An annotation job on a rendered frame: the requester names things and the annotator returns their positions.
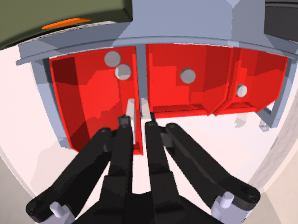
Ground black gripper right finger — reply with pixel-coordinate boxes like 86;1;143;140
141;98;261;224

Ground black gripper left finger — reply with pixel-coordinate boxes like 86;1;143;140
26;98;136;224

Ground red bin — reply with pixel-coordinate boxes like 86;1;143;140
145;44;234;119
213;47;288;116
49;46;144;156

